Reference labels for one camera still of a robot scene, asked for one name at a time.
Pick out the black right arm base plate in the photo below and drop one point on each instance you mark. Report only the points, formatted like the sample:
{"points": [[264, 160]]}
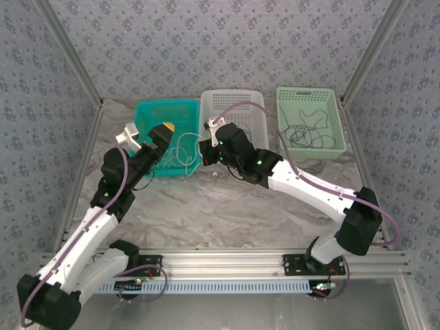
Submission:
{"points": [[292, 266]]}

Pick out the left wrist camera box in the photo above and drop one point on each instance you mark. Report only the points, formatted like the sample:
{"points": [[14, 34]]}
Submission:
{"points": [[129, 135]]}

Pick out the white plastic basket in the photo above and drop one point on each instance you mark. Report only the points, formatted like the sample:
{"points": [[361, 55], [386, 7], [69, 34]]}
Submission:
{"points": [[240, 98]]}

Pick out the mint green plastic basket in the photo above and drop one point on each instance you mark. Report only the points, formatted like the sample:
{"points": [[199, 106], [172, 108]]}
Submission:
{"points": [[309, 98]]}

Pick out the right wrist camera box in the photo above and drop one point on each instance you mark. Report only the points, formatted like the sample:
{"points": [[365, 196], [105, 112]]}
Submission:
{"points": [[216, 130]]}

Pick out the aluminium side rail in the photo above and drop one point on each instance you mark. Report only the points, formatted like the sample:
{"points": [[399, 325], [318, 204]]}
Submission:
{"points": [[357, 151], [82, 172]]}

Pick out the aluminium front rail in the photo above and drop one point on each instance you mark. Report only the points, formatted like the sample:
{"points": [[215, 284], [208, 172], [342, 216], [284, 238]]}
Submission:
{"points": [[220, 261]]}

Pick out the aluminium frame post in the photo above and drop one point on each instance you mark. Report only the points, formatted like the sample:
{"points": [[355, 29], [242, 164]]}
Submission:
{"points": [[73, 51], [370, 51]]}

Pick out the teal plastic basket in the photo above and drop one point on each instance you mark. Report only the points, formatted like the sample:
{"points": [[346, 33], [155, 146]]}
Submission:
{"points": [[161, 110]]}

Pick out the small circuit board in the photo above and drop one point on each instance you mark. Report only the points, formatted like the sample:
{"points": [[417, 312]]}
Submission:
{"points": [[323, 287], [129, 284]]}

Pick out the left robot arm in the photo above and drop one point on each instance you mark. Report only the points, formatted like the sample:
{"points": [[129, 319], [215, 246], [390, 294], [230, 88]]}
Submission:
{"points": [[86, 240]]}

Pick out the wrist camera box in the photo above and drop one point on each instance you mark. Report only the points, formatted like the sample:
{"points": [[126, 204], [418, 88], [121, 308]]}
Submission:
{"points": [[216, 130], [129, 135]]}

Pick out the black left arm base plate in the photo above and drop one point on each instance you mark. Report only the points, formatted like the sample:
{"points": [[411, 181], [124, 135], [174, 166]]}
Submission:
{"points": [[151, 263]]}

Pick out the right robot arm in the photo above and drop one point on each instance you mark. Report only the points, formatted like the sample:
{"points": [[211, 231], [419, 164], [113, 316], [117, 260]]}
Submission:
{"points": [[309, 189]]}

